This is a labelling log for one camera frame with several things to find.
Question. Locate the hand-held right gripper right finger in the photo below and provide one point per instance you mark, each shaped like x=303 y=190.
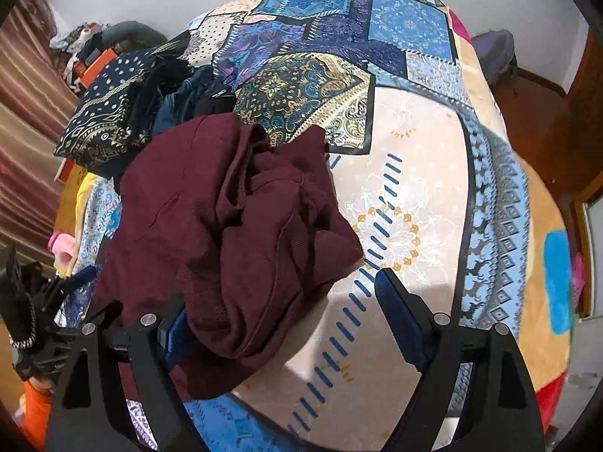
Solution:
x=400 y=320

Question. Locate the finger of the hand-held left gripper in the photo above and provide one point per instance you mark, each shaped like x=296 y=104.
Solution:
x=81 y=276

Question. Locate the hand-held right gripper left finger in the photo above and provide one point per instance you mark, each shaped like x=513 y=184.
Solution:
x=172 y=336

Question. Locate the maroon collared shirt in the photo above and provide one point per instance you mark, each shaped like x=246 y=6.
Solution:
x=226 y=226

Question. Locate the person's left forearm orange sleeve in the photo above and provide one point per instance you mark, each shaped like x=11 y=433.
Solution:
x=36 y=405

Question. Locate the pink plush toy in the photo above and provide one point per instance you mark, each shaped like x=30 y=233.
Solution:
x=60 y=247

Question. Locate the red and white box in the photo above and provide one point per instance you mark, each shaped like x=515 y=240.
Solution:
x=63 y=170

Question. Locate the blue patchwork bedsheet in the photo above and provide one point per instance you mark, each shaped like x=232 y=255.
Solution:
x=377 y=174

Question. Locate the pink striped curtain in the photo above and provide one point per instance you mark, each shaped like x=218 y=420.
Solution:
x=28 y=117

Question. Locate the tan fleece blanket coloured patches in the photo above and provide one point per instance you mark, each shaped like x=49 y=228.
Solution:
x=541 y=226

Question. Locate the navy gold patterned cloth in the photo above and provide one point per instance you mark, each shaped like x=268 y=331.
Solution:
x=108 y=108

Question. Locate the black folded garment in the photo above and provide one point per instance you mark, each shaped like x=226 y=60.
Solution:
x=150 y=99

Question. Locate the navy blue folded garment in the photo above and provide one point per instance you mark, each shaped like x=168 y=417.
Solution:
x=193 y=99

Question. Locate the orange box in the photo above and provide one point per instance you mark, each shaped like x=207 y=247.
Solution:
x=94 y=67

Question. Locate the pile of mixed clutter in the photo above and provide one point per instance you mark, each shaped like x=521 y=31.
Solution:
x=77 y=40

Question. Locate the grey neck pillow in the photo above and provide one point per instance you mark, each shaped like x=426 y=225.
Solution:
x=136 y=35

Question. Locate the purple backpack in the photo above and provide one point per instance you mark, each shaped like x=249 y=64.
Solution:
x=494 y=54

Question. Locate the brown wooden door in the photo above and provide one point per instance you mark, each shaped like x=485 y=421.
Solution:
x=582 y=103

